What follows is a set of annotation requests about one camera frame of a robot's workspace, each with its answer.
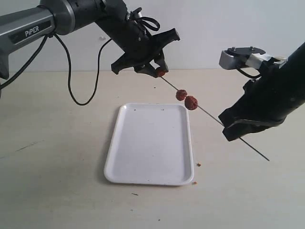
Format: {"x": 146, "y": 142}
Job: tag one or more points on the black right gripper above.
{"x": 247, "y": 115}

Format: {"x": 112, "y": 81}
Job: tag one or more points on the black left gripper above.
{"x": 141, "y": 48}

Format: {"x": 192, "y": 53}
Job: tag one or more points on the red berry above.
{"x": 191, "y": 103}
{"x": 181, "y": 95}
{"x": 160, "y": 72}

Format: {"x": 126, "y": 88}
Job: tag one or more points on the thin metal skewer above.
{"x": 218, "y": 121}

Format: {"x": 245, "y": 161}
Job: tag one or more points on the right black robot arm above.
{"x": 276, "y": 88}

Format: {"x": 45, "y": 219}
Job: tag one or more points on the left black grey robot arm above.
{"x": 66, "y": 16}

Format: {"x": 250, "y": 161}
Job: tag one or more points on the white plastic tray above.
{"x": 151, "y": 145}

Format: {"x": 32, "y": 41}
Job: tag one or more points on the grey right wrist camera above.
{"x": 247, "y": 57}

